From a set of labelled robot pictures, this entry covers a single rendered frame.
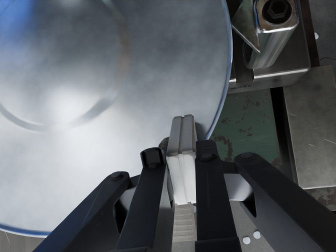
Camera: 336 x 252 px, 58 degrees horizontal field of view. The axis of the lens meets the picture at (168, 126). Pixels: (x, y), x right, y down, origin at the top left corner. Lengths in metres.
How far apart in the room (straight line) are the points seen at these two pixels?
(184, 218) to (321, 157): 0.54
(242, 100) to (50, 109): 0.22
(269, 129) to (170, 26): 0.18
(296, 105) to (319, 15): 0.81
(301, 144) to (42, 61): 0.29
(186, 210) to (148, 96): 0.65
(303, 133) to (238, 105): 0.08
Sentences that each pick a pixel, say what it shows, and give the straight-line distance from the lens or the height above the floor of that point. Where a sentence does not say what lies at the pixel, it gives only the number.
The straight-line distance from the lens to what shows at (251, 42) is 0.24.
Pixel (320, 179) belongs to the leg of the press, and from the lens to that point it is 0.39.
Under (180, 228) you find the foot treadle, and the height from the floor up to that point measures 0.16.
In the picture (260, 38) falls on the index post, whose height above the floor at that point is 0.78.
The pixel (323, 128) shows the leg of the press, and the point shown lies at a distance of 0.39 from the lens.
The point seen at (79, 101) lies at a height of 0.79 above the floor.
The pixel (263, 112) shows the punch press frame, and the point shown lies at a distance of 0.37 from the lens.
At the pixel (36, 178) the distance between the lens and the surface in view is 0.27.
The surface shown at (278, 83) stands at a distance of 0.36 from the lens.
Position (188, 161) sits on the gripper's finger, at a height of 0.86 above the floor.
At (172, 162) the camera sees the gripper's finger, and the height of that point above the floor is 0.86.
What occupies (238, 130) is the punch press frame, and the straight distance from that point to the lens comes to 0.37.
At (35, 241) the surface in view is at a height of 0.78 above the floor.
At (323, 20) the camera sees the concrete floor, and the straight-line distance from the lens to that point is 1.17.
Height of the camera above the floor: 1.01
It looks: 79 degrees down
